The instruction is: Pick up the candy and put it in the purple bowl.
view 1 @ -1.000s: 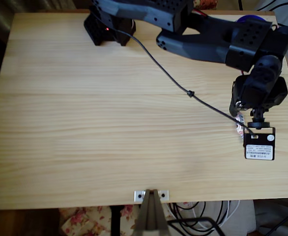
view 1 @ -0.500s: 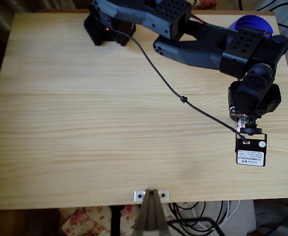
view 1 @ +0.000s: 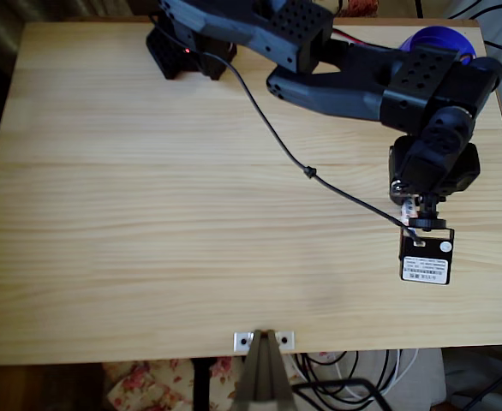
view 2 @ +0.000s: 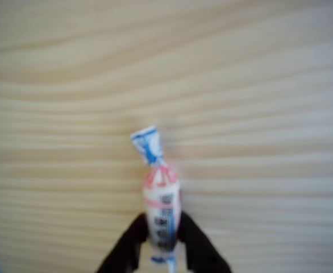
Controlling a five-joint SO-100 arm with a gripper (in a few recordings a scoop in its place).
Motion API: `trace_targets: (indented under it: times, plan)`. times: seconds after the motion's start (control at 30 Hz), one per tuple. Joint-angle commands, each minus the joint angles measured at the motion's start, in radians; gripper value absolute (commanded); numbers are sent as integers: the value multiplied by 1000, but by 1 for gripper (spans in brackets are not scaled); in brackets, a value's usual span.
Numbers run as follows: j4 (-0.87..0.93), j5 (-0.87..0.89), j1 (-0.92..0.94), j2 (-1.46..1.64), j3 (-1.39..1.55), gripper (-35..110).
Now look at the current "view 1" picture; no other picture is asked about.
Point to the purple plastic bowl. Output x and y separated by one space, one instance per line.
439 36

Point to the floral patterned cloth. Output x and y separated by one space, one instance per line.
148 385
362 6

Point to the black camera box white label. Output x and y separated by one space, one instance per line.
426 265

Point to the thin black post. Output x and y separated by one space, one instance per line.
419 7

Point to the silver metal mounting bracket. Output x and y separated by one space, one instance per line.
239 338

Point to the metal clamp bracket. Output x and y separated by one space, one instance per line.
264 372

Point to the black table leg post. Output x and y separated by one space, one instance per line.
201 385

